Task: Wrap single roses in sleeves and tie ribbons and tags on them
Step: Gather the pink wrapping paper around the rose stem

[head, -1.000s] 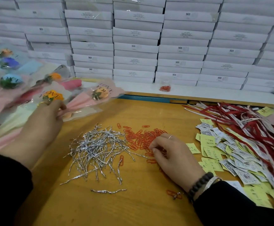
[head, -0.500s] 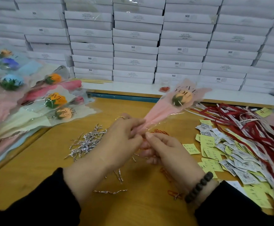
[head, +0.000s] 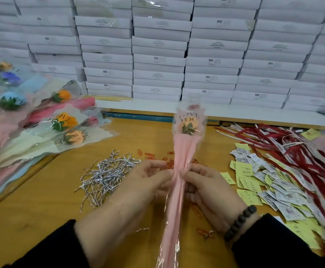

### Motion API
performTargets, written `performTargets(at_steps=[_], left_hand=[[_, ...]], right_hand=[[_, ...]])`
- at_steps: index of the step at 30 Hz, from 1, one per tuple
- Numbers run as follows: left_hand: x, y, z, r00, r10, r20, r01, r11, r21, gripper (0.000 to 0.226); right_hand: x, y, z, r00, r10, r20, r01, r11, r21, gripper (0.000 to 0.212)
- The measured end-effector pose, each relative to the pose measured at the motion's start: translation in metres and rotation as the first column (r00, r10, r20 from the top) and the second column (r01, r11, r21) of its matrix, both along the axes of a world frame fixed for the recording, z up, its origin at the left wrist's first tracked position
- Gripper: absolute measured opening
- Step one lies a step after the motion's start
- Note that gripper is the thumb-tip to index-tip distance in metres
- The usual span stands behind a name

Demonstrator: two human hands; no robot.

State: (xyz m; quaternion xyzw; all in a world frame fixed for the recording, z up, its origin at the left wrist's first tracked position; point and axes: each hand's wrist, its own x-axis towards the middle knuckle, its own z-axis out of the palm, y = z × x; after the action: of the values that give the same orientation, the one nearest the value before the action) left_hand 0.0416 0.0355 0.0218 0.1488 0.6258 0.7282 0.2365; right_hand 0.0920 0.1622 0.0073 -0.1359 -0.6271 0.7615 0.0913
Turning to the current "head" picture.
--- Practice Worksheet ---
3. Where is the person's left hand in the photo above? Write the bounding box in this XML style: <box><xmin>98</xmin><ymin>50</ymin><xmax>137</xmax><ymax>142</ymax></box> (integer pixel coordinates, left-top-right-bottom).
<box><xmin>75</xmin><ymin>160</ymin><xmax>174</xmax><ymax>268</ymax></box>

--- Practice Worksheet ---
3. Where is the person's right hand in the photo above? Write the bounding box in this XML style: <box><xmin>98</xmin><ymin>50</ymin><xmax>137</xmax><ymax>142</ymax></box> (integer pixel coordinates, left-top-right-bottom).
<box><xmin>182</xmin><ymin>163</ymin><xmax>248</xmax><ymax>235</ymax></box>

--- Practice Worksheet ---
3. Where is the pile of yellow white tags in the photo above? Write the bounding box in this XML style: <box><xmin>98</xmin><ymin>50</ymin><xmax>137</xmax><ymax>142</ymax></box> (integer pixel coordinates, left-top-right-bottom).
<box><xmin>220</xmin><ymin>128</ymin><xmax>325</xmax><ymax>250</ymax></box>

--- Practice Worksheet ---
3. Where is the pink flower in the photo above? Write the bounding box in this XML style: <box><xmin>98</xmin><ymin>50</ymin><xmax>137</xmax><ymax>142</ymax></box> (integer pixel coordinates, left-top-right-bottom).
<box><xmin>155</xmin><ymin>103</ymin><xmax>208</xmax><ymax>268</ymax></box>

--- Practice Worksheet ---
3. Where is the pile of red ribbons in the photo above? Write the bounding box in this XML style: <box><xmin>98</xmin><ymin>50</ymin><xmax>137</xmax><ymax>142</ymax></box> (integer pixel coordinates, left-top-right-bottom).
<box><xmin>217</xmin><ymin>122</ymin><xmax>325</xmax><ymax>259</ymax></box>

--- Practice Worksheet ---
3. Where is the pile of flowers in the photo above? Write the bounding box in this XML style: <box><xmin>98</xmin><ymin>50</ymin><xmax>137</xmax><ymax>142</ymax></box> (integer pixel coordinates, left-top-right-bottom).
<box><xmin>0</xmin><ymin>52</ymin><xmax>117</xmax><ymax>200</ymax></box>

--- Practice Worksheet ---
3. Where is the person's left forearm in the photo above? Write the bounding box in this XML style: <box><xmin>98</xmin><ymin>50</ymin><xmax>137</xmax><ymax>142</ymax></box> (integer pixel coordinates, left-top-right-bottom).
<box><xmin>3</xmin><ymin>219</ymin><xmax>92</xmax><ymax>268</ymax></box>

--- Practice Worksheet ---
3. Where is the person's right forearm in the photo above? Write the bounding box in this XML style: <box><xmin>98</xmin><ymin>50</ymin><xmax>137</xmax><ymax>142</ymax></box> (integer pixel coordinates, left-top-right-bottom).
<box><xmin>230</xmin><ymin>214</ymin><xmax>325</xmax><ymax>268</ymax></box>

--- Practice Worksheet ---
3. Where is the pile of silver twist ties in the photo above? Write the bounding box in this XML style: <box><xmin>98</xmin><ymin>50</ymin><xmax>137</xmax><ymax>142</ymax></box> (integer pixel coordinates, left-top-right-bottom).
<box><xmin>75</xmin><ymin>149</ymin><xmax>142</xmax><ymax>214</ymax></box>

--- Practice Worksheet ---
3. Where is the pile of orange paper clips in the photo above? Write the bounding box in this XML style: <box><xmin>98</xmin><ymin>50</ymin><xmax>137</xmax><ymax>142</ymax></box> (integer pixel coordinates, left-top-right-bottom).
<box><xmin>136</xmin><ymin>147</ymin><xmax>217</xmax><ymax>242</ymax></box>

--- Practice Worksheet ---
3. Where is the long white board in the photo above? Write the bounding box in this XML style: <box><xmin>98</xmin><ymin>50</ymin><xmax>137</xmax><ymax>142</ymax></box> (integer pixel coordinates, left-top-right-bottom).
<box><xmin>98</xmin><ymin>99</ymin><xmax>325</xmax><ymax>130</ymax></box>

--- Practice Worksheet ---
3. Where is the wooden sticks bundle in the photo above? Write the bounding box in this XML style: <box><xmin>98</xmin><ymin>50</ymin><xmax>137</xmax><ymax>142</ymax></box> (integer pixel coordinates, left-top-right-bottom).
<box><xmin>91</xmin><ymin>96</ymin><xmax>133</xmax><ymax>102</ymax></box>

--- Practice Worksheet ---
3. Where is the black bead bracelet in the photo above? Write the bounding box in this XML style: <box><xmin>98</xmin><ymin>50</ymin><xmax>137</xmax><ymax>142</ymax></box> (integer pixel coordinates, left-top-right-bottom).
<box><xmin>223</xmin><ymin>204</ymin><xmax>259</xmax><ymax>243</ymax></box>

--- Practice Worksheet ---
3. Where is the wall of stacked white boxes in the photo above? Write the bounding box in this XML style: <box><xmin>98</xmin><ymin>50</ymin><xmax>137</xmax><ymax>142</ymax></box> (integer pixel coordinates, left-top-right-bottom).
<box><xmin>0</xmin><ymin>0</ymin><xmax>325</xmax><ymax>114</ymax></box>

